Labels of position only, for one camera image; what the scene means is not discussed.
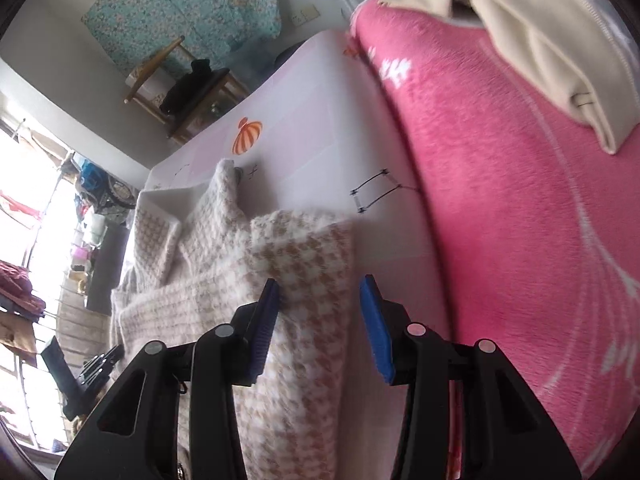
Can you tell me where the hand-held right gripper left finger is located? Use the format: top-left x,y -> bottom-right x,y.
54,278 -> 281,480

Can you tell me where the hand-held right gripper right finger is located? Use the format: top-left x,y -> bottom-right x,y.
359,275 -> 583,480

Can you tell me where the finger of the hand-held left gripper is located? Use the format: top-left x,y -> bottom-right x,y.
77,344 -> 126,386

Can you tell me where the beige white houndstooth coat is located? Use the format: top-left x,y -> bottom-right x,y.
109,159 -> 358,480

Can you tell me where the dark grey board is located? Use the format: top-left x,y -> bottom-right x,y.
86,222 -> 132,316

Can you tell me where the pink floral blanket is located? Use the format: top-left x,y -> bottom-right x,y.
350,0 -> 640,480

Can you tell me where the pale pink balloon print sheet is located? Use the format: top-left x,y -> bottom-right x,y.
135,29 -> 453,480

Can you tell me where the black cloth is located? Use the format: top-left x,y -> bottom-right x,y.
159,59 -> 231,113

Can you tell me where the wooden chair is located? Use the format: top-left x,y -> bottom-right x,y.
124,35 -> 251,143

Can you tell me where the beige garment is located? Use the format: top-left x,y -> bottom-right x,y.
377,0 -> 640,156

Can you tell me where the teal floral cloth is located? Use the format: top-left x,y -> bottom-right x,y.
80,0 -> 283,76

